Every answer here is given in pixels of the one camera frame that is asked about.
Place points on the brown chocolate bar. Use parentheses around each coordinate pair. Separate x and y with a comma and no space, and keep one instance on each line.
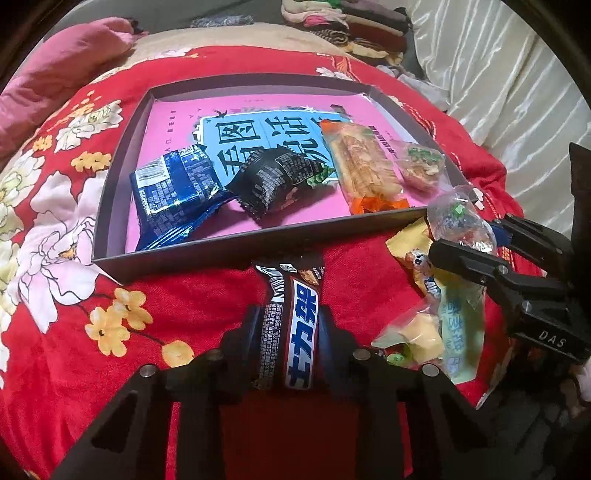
(300,323)

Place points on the stack of folded clothes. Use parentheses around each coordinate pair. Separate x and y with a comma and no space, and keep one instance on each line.
(351,27)

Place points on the long orange-ended cracker packet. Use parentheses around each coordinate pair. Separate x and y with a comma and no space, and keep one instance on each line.
(360,166)

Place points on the red floral blanket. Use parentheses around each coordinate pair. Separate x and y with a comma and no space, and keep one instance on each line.
(184,314)

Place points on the pink quilt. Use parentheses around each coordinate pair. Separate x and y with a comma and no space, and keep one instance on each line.
(55,69)

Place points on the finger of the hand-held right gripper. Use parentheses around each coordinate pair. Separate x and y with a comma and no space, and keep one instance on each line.
(531,235)
(461,263)

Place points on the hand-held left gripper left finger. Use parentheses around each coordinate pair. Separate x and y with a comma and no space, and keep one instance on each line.
(242,334)

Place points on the patterned pillow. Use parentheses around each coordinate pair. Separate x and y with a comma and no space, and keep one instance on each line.
(221,21)

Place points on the white satin curtain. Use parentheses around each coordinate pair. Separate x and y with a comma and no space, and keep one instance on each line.
(485,69)

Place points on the white and blue cloth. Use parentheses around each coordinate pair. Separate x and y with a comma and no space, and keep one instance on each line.
(415,83)

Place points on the clear round pastry packet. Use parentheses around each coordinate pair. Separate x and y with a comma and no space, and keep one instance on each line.
(455,219)

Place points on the blue snack packet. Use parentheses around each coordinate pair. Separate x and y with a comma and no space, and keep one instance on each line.
(171,198)

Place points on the dark shallow tray box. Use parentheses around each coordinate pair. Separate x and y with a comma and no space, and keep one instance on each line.
(221,254)

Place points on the pink book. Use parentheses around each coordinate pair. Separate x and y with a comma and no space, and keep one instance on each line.
(184,120)

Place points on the person's right hand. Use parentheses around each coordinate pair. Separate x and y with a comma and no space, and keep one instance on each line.
(581,381)

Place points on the green-label cracker packet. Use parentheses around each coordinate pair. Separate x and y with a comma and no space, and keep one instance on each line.
(420,166)

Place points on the beige bed sheet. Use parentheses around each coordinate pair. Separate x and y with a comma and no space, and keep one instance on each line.
(207,39)

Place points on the grey headboard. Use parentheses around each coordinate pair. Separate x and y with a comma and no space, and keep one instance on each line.
(184,7)

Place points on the yellow candy packet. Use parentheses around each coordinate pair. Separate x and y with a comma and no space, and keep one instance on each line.
(411,244)

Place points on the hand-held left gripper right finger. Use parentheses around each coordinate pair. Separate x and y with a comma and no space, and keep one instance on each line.
(334,337)

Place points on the black snack packet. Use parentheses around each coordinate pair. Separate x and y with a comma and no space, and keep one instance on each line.
(268,184)

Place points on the dark garment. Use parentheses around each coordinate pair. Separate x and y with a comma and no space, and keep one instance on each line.
(135,26)

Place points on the small clear snack packet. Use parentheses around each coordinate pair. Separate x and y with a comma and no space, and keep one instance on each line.
(415,337)

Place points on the light green snack packet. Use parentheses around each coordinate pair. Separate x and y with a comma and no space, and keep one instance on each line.
(461,323)

